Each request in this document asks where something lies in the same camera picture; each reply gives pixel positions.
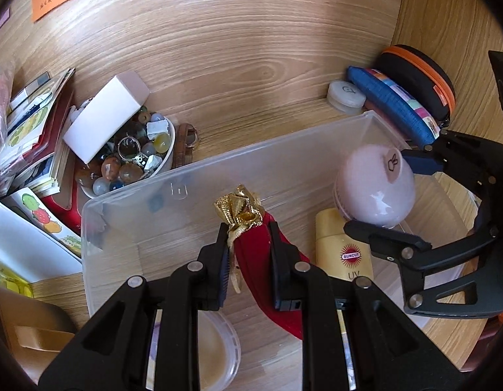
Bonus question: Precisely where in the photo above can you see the pink round compact case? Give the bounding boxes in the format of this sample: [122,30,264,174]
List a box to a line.
[333,144,415,229]

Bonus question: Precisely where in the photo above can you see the yellow sunscreen bottle white cap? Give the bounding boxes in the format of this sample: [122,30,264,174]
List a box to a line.
[315,208,374,281]

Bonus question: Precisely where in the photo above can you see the clear tub cream contents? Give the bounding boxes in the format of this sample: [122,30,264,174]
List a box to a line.
[147,308,242,391]

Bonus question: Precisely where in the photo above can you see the red velvet pouch gold top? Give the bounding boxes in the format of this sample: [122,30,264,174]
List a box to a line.
[214,184,309,339]

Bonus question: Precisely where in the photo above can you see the blue patchwork pouch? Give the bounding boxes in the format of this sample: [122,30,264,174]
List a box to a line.
[347,65,440,148]

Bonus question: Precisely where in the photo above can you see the clear plastic storage bin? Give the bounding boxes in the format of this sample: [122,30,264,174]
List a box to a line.
[82,113,469,390]

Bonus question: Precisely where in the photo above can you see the brown ceramic mug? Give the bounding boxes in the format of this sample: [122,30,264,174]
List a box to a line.
[0,285,77,382]

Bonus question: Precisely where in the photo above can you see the black orange zip case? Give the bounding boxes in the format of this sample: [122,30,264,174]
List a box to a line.
[373,44,456,127]

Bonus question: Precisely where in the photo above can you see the small white round container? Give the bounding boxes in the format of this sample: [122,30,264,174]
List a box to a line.
[327,80,366,116]

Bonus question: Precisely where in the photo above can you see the white file holder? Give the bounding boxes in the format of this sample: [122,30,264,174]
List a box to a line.
[0,202,82,282]

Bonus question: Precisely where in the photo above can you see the fruit sticker sheet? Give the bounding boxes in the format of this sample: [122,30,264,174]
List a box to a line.
[1,188,81,257]

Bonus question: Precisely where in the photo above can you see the white bowl of beads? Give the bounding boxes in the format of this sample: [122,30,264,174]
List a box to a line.
[74,106,175,199]

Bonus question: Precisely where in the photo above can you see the stack of booklets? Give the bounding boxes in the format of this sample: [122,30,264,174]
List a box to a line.
[0,68,76,197]

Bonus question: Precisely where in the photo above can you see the white pink rectangular box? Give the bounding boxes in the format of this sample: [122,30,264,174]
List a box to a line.
[63,71,150,164]

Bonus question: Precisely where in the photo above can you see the pink paper note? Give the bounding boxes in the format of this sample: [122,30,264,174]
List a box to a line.
[0,7,10,29]

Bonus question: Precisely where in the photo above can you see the brown leather ring strap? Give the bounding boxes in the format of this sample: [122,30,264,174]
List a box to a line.
[172,122,202,169]

